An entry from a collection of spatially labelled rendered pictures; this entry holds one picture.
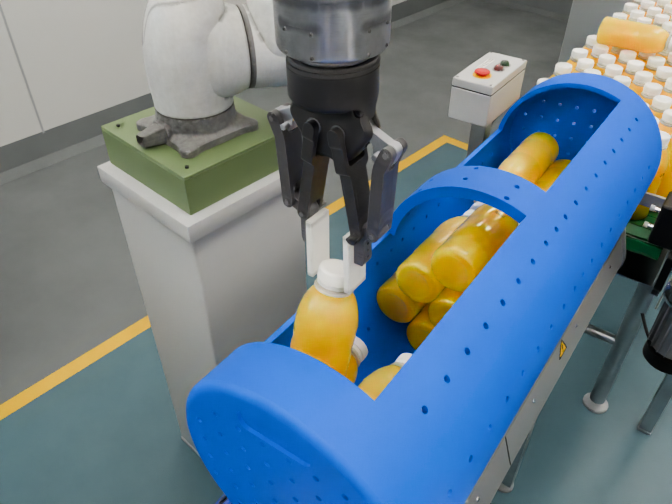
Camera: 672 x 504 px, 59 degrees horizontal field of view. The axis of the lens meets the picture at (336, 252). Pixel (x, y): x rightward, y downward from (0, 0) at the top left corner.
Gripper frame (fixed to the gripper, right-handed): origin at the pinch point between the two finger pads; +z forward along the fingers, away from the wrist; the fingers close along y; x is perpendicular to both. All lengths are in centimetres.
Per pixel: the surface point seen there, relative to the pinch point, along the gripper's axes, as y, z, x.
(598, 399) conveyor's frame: 24, 122, 110
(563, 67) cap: -11, 18, 108
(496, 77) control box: -20, 17, 90
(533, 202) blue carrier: 10.7, 5.0, 27.4
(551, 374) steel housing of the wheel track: 18, 41, 35
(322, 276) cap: -0.4, 2.2, -1.7
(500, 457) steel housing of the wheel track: 17.7, 39.6, 15.1
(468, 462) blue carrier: 18.8, 13.7, -4.8
